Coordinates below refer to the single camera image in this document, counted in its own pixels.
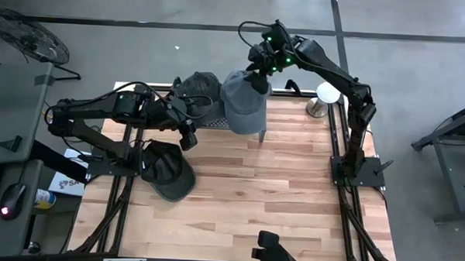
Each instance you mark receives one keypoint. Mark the black tape patch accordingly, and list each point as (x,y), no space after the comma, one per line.
(44,80)

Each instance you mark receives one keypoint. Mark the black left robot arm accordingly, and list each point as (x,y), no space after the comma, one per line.
(94,104)

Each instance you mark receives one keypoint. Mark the black caster wheel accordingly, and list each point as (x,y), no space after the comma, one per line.
(33,247)

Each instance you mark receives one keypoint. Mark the black wedge bracket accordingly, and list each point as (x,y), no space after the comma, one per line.
(11,144)

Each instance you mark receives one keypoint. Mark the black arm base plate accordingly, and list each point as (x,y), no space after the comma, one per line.
(370,178)
(99,166)

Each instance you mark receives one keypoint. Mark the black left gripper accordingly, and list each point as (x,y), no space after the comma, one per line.
(165,112)

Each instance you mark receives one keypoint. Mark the black clip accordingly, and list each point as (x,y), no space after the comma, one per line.
(293,85)

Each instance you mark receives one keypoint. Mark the grey desk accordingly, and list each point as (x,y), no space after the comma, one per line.
(4,235)
(12,107)

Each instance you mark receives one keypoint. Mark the black floor fan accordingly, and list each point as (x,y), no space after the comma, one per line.
(30,38)

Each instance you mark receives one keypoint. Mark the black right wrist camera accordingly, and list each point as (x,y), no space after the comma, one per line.
(274,33)

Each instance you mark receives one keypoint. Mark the black baseball cap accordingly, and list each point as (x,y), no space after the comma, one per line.
(165,171)

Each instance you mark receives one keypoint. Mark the white printed cardboard box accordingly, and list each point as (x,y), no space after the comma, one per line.
(65,184)

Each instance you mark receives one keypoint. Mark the grey baseball cap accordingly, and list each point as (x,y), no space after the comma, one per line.
(241,107)

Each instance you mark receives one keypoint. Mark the grey metal desk frame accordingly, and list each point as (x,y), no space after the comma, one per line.
(448,177)

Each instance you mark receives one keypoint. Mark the black desk beam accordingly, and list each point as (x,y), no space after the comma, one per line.
(53,159)

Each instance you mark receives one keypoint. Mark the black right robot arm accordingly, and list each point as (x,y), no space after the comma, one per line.
(335,74)

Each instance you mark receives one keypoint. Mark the black computer mouse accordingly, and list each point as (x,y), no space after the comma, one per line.
(13,198)

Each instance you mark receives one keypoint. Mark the white yellow can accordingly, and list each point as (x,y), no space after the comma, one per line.
(44,198)

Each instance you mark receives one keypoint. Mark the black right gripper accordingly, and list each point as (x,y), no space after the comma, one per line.
(272,58)

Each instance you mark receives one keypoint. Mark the black aluminium rig frame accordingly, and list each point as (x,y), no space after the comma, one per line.
(346,196)

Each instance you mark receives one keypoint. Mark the dark charcoal baseball cap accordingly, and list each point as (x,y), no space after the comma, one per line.
(199,86)

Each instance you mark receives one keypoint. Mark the white disc metal pedestal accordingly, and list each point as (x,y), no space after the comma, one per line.
(328,92)

